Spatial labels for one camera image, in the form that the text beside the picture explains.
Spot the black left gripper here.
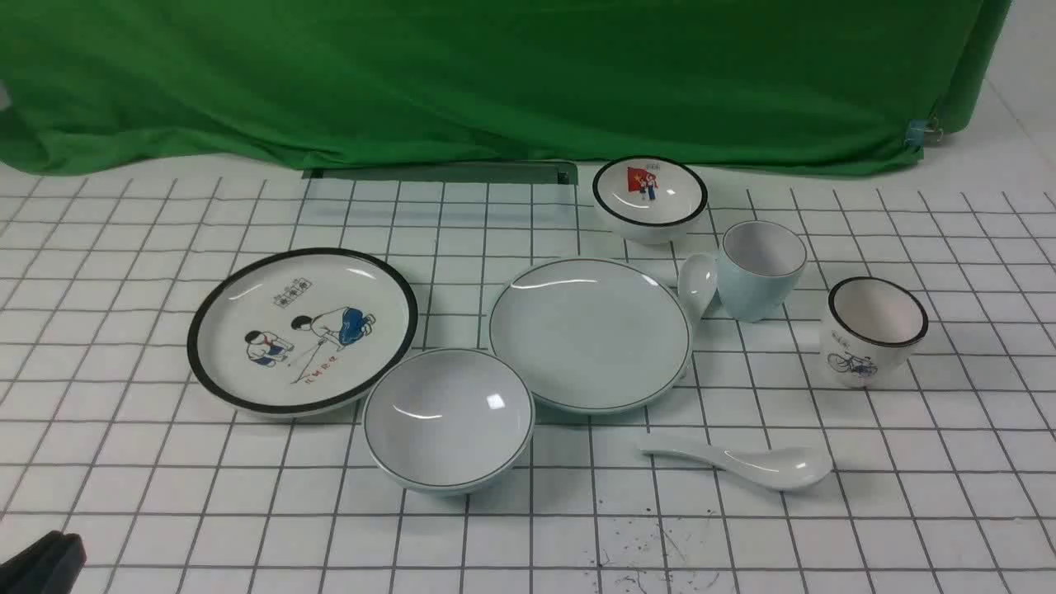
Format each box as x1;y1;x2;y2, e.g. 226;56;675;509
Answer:
1;531;87;593

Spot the pale blue bowl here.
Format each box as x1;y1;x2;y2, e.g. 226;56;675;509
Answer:
363;347;536;497

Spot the white ceramic spoon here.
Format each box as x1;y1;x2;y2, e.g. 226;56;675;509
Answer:
636;435;834;491
676;252;718;326

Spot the pale blue cup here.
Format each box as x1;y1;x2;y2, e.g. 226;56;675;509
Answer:
717;219;809;323

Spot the black-rimmed cartoon plate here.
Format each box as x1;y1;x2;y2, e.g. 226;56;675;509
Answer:
186;247;419;417

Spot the green backdrop cloth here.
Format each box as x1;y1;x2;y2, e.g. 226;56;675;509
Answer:
1;1;1011;177

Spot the pale blue plate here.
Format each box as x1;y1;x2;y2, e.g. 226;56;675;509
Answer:
488;258;695;415

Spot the small black-rimmed cartoon bowl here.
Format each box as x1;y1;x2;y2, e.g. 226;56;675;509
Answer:
591;157;710;245

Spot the white bicycle cup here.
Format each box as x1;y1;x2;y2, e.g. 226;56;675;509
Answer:
819;276;929;388

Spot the blue binder clip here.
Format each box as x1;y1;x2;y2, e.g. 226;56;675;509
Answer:
904;117;945;147

